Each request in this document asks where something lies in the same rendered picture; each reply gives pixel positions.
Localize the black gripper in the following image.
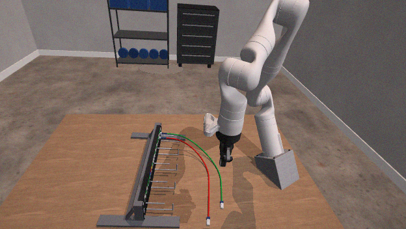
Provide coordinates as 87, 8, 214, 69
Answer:
216, 131, 241, 167

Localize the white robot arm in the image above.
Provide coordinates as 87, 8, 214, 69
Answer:
204, 0, 309, 157

